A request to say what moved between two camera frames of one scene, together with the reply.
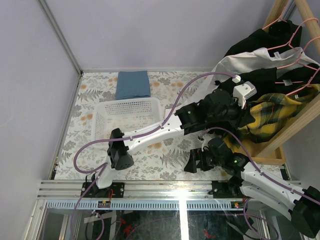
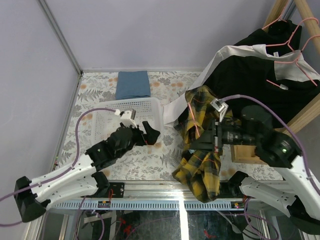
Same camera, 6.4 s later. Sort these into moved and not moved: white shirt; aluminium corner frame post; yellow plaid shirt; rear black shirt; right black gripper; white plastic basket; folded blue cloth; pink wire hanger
Moved: white shirt; yellow plaid shirt; pink wire hanger; right black gripper
Not moved: white plastic basket; aluminium corner frame post; rear black shirt; folded blue cloth
